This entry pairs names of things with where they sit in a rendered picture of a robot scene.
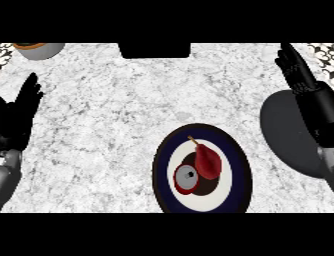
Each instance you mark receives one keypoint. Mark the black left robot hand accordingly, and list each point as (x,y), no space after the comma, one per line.
(12,115)

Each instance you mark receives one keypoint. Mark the red can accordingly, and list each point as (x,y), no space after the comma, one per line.
(186,179)

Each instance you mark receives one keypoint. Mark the grey bowl with orange rim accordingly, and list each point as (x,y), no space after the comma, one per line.
(37,50)

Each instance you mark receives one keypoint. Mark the dark blue rimmed plate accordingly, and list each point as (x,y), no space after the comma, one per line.
(201,168)

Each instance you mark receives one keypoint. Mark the red pear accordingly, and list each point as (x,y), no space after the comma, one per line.
(207,160)

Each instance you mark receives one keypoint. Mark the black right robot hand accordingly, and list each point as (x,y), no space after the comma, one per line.
(322,106)

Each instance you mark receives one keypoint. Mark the black appliance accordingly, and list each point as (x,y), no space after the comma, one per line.
(153,50)

